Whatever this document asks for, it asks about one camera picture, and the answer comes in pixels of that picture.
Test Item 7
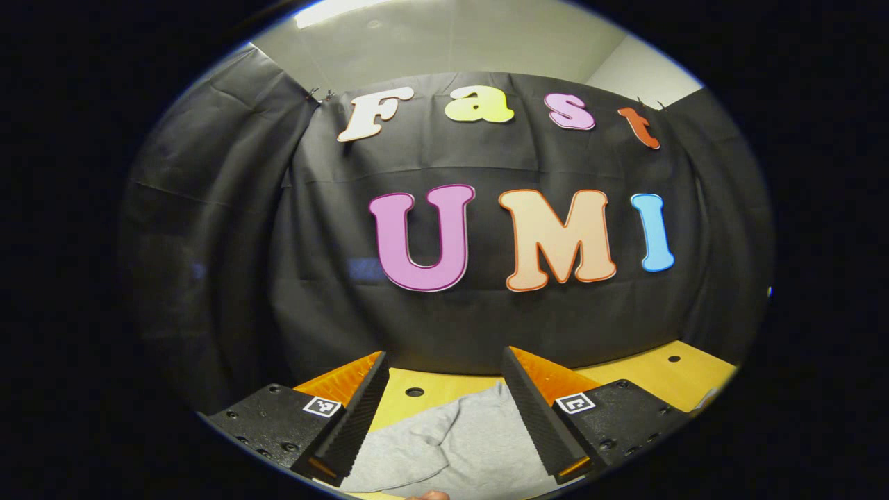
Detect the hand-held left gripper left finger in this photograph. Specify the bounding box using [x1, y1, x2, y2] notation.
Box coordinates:
[204, 351, 391, 488]

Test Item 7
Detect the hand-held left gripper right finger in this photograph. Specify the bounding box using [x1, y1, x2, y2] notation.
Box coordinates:
[501, 345, 692, 485]

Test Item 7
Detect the grey sweatshirt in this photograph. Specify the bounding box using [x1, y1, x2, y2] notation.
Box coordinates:
[340, 381, 577, 499]

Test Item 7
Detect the black backdrop cloth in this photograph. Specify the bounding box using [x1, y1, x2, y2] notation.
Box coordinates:
[115, 45, 777, 410]

